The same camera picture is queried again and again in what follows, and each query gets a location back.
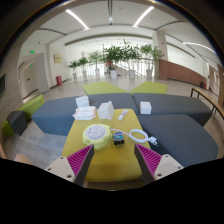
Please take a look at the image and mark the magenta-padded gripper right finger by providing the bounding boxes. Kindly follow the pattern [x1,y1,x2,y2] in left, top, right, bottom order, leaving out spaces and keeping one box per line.
[133,143,184,185]

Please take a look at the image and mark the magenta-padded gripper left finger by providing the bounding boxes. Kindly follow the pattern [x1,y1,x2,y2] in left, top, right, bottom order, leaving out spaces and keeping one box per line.
[44,144,95,187]

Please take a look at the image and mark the dark blue-labelled charger block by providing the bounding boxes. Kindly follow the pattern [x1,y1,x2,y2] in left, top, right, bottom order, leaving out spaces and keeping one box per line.
[112,131,126,147]

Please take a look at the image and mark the round yellow-green power strip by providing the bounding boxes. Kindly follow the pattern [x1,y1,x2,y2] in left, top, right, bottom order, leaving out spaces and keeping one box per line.
[82,123,113,151]

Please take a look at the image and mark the small white cube box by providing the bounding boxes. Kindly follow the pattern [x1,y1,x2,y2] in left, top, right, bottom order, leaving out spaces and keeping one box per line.
[139,101,153,115]

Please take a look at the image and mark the small white tube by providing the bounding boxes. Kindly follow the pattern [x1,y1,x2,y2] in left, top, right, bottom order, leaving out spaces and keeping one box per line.
[117,109,130,121]

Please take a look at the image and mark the long grey ottoman sofa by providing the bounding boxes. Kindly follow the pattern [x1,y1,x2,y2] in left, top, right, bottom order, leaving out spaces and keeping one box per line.
[31,93,139,137]

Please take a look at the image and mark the large white box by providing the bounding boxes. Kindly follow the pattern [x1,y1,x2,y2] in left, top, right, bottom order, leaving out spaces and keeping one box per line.
[97,100,115,121]

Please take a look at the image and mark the stacked white packs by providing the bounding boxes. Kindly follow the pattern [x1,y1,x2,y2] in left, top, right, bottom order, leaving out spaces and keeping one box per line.
[75,95,90,108]

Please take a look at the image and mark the green ottoman sofa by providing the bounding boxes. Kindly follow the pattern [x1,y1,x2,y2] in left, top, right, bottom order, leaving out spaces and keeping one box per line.
[82,81,129,96]
[129,81,168,95]

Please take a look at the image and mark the green bench seat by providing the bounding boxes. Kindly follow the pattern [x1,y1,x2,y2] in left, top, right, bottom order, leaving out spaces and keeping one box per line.
[1,94,45,138]

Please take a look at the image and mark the dark grey cube stool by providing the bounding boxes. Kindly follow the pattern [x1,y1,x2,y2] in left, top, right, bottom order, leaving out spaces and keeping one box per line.
[6,110,28,136]

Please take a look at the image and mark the group of potted plants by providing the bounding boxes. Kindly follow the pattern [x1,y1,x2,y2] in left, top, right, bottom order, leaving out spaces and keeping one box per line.
[68,39,165,80]

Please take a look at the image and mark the ceiling strip lights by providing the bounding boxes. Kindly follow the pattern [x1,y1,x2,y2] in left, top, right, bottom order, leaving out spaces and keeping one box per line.
[64,5,216,54]

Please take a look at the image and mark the white power strip cable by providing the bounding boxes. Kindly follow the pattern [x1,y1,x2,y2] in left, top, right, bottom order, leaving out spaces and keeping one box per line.
[109,128,159,147]

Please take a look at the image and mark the wooden bench with black frame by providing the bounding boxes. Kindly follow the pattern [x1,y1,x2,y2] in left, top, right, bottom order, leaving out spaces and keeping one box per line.
[189,87,224,121]

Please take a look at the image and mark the framed wall picture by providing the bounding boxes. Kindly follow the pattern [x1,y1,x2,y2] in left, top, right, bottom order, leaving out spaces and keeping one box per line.
[53,53,63,64]

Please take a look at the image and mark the black wall screen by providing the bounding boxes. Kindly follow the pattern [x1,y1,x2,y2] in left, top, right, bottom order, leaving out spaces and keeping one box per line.
[0,73,6,98]

